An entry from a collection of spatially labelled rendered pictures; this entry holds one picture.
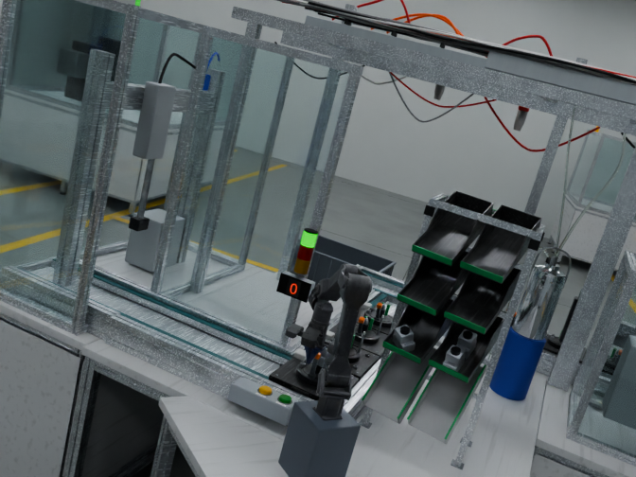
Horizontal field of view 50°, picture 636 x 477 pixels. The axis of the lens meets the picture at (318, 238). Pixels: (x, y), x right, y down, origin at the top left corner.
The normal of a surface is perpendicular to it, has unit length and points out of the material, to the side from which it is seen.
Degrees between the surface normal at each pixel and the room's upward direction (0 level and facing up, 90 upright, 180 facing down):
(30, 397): 90
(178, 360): 90
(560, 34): 90
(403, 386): 45
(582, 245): 90
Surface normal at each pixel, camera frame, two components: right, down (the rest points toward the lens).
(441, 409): -0.19, -0.60
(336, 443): 0.50, 0.34
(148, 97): -0.37, 0.14
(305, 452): -0.83, -0.07
